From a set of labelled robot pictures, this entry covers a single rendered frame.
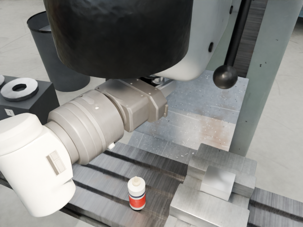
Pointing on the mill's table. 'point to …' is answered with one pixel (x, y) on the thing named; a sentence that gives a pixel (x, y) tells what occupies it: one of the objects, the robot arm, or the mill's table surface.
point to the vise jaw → (206, 209)
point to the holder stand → (26, 97)
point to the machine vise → (248, 185)
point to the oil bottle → (136, 192)
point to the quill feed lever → (232, 51)
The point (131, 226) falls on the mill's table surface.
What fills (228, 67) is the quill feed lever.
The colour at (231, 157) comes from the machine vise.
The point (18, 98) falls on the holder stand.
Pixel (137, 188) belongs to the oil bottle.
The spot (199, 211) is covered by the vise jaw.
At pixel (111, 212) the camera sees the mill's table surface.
